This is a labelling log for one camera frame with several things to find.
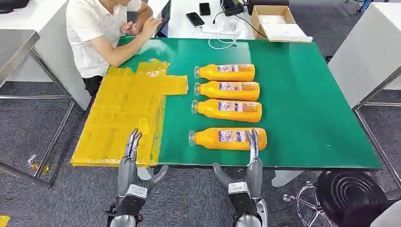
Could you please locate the seated person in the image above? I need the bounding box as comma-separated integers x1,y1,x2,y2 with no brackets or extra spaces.
65,0,162,96

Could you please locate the bench caster wheel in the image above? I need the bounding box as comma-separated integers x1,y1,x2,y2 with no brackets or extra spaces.
27,154,51,175

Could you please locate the white desk panel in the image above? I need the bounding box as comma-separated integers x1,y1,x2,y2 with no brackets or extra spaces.
0,0,92,111

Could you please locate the orange drink bottle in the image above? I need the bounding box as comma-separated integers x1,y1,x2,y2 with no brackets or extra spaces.
193,80,261,102
193,64,256,82
188,127,268,151
191,99,263,123

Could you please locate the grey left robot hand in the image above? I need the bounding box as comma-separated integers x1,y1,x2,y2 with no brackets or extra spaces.
117,129,169,199

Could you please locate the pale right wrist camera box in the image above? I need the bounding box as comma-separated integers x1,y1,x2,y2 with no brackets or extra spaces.
227,181,250,195

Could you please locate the white table leg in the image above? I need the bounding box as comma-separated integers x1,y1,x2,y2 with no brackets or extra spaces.
137,166,155,181
270,170,305,188

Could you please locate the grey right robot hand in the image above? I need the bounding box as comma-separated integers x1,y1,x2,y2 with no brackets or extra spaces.
212,129,264,199

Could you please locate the yellow sheet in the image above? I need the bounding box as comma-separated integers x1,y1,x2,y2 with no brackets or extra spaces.
70,58,190,168

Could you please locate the white sheet in box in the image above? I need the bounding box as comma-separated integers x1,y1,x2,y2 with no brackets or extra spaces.
259,15,311,41

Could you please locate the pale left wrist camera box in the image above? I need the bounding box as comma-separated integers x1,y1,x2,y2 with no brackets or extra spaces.
126,184,148,199

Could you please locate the black charger device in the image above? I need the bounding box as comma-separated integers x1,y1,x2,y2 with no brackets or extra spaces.
221,0,244,17

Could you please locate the green table mat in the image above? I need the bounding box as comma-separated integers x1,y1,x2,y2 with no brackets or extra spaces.
117,36,383,170

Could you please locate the cardboard box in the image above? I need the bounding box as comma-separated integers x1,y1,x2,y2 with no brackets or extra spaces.
250,5,314,43

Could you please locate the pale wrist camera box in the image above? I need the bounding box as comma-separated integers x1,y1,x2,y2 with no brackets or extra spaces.
126,184,148,199
227,181,250,195

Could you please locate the black cable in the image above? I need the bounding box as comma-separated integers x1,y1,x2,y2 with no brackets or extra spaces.
212,11,268,39

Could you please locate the white desk with steel legs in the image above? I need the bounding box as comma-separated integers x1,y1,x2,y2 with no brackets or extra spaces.
327,2,401,189

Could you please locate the black round stool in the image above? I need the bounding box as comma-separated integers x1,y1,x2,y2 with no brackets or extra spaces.
283,170,396,227

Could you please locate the dark laptop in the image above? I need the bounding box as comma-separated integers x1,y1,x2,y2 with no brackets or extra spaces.
156,0,172,38

